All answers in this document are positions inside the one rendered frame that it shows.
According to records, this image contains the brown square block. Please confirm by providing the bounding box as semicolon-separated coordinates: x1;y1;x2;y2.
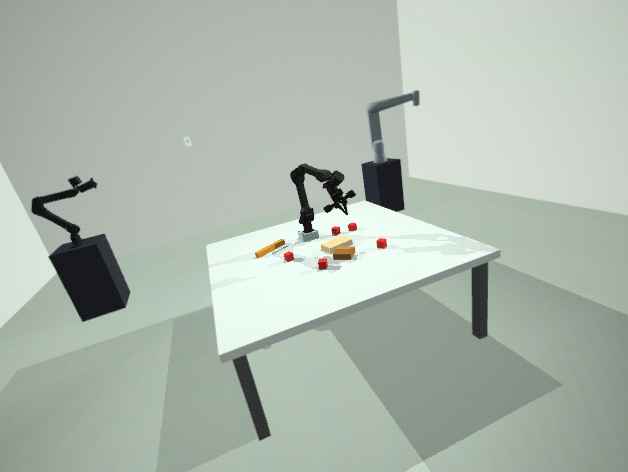
333;246;356;260

